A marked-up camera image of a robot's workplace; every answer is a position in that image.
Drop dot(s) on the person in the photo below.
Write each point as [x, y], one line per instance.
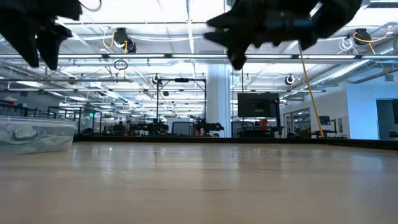
[119, 127]
[128, 125]

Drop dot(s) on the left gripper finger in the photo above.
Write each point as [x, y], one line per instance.
[21, 45]
[51, 51]

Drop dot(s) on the black aluminium table frame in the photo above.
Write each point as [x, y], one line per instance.
[217, 140]

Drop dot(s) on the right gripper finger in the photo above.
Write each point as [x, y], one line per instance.
[238, 57]
[227, 39]

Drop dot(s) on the black gantry frame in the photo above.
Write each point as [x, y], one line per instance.
[182, 80]

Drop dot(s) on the small distant monitor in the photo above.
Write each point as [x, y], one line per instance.
[325, 120]

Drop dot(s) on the white building column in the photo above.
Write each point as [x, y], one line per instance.
[217, 99]

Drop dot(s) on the clear plastic container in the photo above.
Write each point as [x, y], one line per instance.
[56, 137]

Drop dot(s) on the long ceiling light strip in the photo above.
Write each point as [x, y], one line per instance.
[140, 56]

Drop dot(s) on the black monitor back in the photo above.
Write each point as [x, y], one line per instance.
[258, 104]

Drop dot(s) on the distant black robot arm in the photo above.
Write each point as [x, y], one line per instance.
[213, 126]

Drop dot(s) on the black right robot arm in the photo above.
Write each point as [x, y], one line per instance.
[335, 15]

